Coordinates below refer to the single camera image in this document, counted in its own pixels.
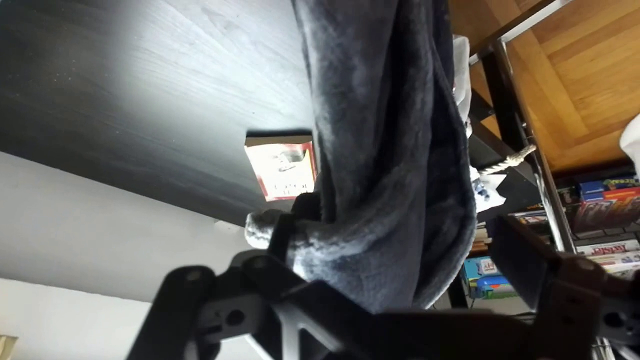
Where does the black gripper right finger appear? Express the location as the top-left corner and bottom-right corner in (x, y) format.
(491, 216), (640, 360)

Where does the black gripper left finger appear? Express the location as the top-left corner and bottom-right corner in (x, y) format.
(126, 192), (347, 360)

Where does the gray plush robe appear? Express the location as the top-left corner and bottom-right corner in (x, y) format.
(241, 0), (478, 315)

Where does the white crumpled cloth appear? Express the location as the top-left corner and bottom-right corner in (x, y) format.
(451, 34), (534, 212)

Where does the yellow book on base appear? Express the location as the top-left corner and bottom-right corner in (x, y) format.
(243, 130), (315, 201)

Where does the wooden bookshelf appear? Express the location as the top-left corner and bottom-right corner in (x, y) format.
(446, 0), (640, 360)

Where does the black rack base platform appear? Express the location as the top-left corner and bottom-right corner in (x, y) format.
(0, 0), (311, 223)

